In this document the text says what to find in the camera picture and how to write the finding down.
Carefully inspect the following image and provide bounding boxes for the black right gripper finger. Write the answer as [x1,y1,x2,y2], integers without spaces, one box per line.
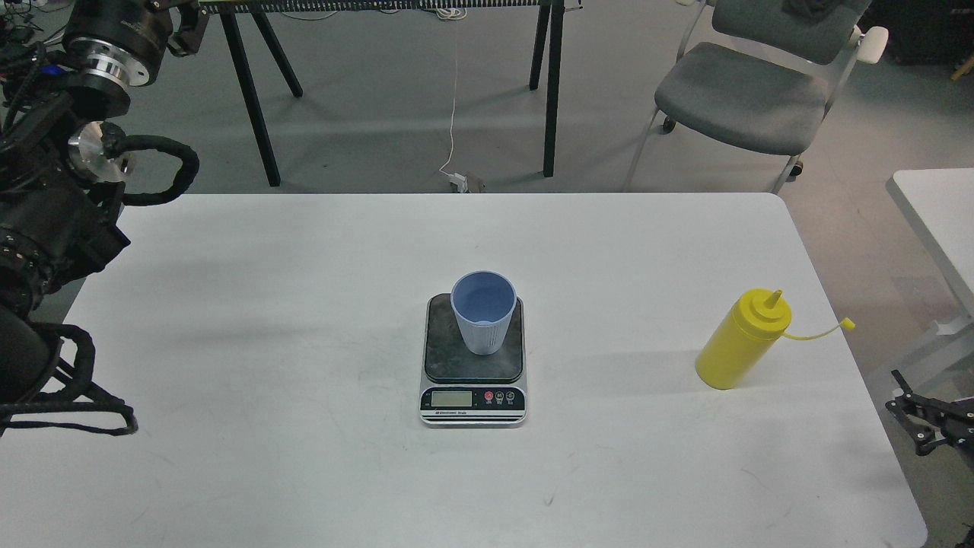
[886,370,973,457]

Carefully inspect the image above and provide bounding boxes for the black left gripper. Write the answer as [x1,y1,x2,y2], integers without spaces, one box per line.
[62,1,209,87]

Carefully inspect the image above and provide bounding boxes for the yellow squeeze bottle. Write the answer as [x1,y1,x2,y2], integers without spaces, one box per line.
[695,288,857,390]

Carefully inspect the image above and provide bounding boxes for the blue ribbed plastic cup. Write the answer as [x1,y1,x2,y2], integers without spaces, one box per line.
[450,271,517,356]

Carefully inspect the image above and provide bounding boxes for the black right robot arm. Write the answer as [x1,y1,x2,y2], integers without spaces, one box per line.
[886,370,973,458]

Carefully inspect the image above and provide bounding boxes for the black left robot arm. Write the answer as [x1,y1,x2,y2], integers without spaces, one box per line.
[1,1,208,436]

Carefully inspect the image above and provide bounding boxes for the digital kitchen scale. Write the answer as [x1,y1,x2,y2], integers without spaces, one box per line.
[419,294,528,428]

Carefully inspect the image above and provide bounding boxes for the black legged background table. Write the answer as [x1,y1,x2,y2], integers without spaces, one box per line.
[175,0,583,188]

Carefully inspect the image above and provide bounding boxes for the white side table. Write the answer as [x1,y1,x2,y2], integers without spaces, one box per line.
[867,167,974,397]

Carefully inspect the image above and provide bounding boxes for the white power adapter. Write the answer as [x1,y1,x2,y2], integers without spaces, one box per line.
[447,173,469,193]

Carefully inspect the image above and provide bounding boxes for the grey office chair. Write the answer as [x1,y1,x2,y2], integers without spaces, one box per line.
[645,1,890,194]

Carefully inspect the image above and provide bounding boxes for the cables on floor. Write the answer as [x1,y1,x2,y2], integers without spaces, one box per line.
[0,0,77,54]

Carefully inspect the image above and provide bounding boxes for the white hanging cable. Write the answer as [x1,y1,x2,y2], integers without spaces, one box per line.
[440,8,466,180]

